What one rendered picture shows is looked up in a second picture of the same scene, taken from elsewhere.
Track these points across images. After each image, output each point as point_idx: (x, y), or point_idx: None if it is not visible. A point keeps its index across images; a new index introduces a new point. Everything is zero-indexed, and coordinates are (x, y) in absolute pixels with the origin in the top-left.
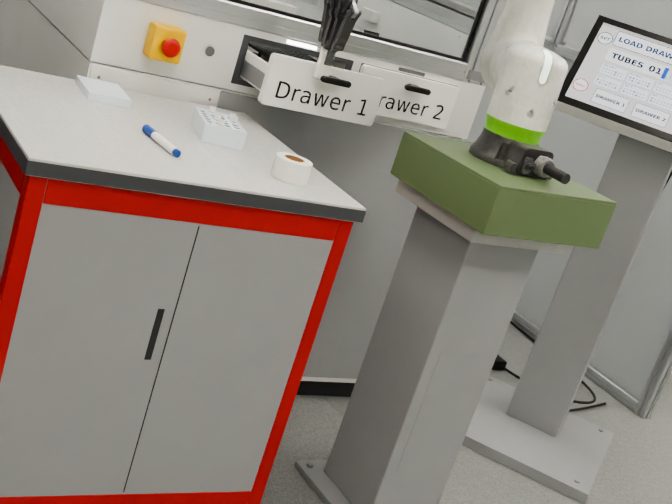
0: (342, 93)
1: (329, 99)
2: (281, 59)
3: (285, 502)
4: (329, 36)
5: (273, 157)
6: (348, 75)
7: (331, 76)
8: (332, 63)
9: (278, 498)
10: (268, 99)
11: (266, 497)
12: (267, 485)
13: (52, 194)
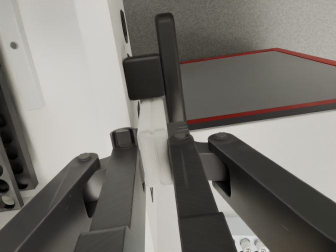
0: (117, 11)
1: (126, 48)
2: (155, 248)
3: (225, 2)
4: (142, 197)
5: (306, 175)
6: (110, 8)
7: (148, 86)
8: (186, 124)
9: (220, 6)
10: (154, 188)
11: (220, 15)
12: (206, 10)
13: None
